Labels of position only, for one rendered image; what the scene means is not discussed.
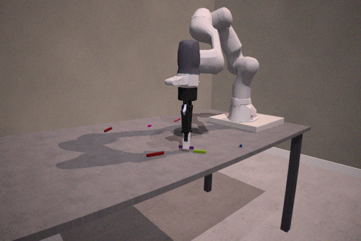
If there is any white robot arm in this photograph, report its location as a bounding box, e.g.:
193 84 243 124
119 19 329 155
165 7 260 122

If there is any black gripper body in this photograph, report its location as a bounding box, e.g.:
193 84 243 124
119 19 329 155
178 87 197 114

